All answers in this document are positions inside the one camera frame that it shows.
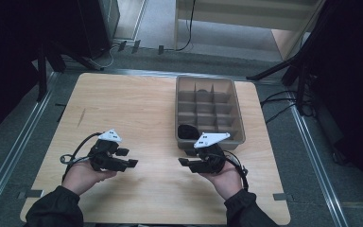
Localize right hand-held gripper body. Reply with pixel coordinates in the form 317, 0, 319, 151
188, 131, 232, 175

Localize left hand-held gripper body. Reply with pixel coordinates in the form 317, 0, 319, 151
87, 128, 123, 173

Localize black sock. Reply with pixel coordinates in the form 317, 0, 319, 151
177, 124, 200, 141

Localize grey divided organizer box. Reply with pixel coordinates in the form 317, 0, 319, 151
174, 75, 247, 151

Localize person's right hand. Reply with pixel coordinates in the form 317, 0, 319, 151
199, 162, 244, 201

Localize person's left hand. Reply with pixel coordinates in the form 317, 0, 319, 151
61, 158, 118, 197

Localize grey tape piece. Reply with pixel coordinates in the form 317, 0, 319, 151
272, 192, 295, 202
16, 189, 45, 201

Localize black stand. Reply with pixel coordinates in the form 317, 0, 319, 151
245, 37, 318, 116
37, 40, 103, 102

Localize black cabinet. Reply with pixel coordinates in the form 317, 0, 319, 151
75, 0, 121, 60

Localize light wooden shelf unit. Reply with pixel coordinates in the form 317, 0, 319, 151
174, 0, 326, 61

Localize left hand-held gripper cable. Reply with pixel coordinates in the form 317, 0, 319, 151
60, 131, 104, 183

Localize hand-held gripper cable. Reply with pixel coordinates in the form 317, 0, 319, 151
60, 131, 104, 183
222, 149, 251, 193

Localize right hand-held gripper cable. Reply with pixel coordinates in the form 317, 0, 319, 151
222, 149, 251, 193

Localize black floor cables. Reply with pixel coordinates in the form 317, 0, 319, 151
259, 89, 317, 125

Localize white cable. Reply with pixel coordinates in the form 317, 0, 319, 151
89, 44, 121, 70

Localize metal floor rail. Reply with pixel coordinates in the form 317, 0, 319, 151
0, 71, 56, 217
286, 90, 350, 227

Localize black hanging cable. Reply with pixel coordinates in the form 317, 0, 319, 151
164, 0, 197, 53

